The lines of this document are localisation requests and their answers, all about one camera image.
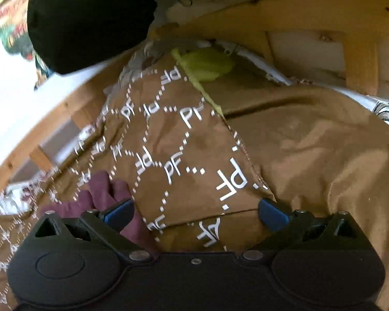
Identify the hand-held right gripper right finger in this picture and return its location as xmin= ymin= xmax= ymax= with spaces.
xmin=242 ymin=198 xmax=363 ymax=265

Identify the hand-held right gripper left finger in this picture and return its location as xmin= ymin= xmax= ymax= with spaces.
xmin=34 ymin=198 xmax=149 ymax=265

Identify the maroon long-sleeved shirt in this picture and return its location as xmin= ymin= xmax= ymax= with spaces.
xmin=38 ymin=170 xmax=160 ymax=258

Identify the brown printed blanket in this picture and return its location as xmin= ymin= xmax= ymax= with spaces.
xmin=0 ymin=39 xmax=389 ymax=311

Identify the light green cloth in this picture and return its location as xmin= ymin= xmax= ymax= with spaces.
xmin=171 ymin=48 xmax=234 ymax=121

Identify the black hanging cloth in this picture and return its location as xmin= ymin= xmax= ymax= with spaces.
xmin=27 ymin=0 xmax=160 ymax=76

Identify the colourful floral wall poster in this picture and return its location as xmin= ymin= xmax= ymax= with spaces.
xmin=0 ymin=5 xmax=53 ymax=90

